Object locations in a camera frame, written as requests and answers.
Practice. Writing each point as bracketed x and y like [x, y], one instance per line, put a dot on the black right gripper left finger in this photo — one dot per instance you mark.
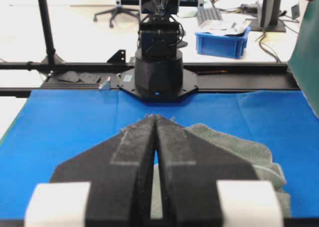
[109, 185]

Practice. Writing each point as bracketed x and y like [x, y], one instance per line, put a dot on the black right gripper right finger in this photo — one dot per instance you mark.
[189, 168]

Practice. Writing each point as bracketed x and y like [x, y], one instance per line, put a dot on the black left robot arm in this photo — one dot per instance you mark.
[158, 74]

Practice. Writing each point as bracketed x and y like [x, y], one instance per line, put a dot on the blue table cloth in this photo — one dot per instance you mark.
[55, 125]

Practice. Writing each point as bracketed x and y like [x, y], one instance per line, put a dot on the blue plastic storage bin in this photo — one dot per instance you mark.
[229, 46]

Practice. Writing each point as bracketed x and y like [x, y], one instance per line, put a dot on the black vertical stand pole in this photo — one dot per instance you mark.
[51, 56]

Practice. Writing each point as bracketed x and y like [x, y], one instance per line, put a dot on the dark green side curtain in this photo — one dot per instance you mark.
[304, 62]

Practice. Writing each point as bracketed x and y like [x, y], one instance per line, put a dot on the black keyboard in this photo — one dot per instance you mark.
[204, 14]

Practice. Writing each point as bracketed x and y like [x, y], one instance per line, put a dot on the black computer monitor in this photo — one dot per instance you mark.
[268, 12]

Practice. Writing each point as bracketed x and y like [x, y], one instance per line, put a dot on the black office chair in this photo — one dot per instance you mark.
[118, 9]

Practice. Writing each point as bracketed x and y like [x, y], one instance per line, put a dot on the black aluminium frame rail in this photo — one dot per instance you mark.
[206, 77]

